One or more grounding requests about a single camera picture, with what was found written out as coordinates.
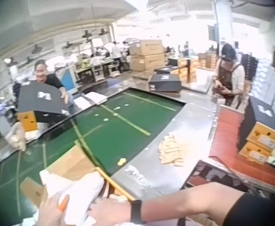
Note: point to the person's left hand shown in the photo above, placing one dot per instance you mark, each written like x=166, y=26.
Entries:
x=48, y=212

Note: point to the person's right hand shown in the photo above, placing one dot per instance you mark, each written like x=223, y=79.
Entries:
x=113, y=210

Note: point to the person's right fingers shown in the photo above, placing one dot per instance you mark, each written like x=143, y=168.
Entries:
x=98, y=208

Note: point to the person's left fingers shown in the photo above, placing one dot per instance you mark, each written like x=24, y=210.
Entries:
x=57, y=200

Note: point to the orange marker pen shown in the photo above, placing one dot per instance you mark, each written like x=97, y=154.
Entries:
x=64, y=203

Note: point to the white tissue paper bundle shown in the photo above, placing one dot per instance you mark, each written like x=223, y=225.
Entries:
x=83, y=193

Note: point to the black wrist band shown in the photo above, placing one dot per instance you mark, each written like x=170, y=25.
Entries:
x=136, y=212

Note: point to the open kraft shoe box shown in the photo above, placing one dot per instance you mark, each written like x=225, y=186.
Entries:
x=73, y=164

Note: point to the yellow round sticker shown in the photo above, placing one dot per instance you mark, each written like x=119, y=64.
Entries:
x=121, y=162

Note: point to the white plastic bag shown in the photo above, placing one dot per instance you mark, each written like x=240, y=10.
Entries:
x=16, y=137

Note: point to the green conveyor belt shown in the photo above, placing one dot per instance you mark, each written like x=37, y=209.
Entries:
x=109, y=131

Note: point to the orange shoe box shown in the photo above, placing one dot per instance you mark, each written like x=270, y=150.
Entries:
x=28, y=121
x=265, y=136
x=254, y=151

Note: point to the pile of tan packets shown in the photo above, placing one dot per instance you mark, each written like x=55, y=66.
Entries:
x=171, y=150

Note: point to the large black printed box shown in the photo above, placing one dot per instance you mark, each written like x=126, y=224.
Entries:
x=166, y=70
x=257, y=117
x=164, y=82
x=41, y=101

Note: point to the white paper sheets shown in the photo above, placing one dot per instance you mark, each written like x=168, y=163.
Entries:
x=96, y=97

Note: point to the dark patterned bin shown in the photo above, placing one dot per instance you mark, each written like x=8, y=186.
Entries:
x=214, y=176

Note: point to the red table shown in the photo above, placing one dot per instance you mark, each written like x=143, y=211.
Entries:
x=236, y=146

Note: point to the black ceiling fan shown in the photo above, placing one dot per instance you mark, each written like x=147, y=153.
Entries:
x=36, y=49
x=102, y=31
x=68, y=45
x=87, y=34

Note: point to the stack of brown cartons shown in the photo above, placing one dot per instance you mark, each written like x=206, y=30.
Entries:
x=146, y=55

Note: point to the stack of orange boxes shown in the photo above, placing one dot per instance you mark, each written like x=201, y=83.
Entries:
x=186, y=69

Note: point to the wall of white boxes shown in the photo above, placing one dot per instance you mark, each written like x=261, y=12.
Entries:
x=272, y=87

